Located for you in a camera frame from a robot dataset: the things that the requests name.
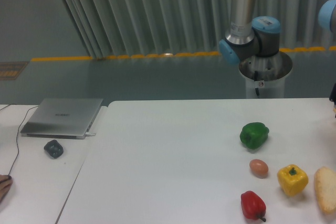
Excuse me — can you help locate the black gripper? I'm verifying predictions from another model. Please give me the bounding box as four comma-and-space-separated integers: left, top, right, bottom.
329, 83, 336, 114

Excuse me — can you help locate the triangular toasted bread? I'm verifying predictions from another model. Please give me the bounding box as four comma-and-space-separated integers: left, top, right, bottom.
314, 166, 335, 215

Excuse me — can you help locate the yellow bell pepper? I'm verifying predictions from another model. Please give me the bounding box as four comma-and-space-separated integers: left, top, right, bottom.
277, 164, 309, 197

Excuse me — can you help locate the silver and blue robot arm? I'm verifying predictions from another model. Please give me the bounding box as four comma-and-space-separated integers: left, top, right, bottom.
219, 0, 293, 98

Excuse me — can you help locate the person's hand on mouse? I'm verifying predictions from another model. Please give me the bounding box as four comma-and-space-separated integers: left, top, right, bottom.
0, 175, 13, 201

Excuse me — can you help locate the green bell pepper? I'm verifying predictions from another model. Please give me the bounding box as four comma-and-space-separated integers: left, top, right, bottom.
239, 122, 269, 150

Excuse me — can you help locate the brown egg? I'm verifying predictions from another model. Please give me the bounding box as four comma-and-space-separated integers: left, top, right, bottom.
249, 159, 269, 177

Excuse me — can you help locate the red bell pepper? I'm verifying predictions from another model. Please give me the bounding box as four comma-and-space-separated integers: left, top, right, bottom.
240, 190, 266, 222

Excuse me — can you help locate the silver closed laptop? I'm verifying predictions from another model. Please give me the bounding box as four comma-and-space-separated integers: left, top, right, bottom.
20, 98, 103, 139

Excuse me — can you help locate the small black plastic part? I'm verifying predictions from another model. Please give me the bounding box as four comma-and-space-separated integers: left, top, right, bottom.
44, 140, 64, 159

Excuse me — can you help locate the white cylindrical robot pedestal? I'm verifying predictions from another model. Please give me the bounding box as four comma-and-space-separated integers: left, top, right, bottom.
238, 51, 293, 99

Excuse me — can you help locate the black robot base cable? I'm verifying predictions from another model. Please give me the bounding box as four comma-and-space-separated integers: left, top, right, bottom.
253, 70, 260, 98

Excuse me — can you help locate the black thin cable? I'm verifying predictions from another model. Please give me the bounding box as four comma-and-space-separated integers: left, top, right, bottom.
0, 103, 40, 177

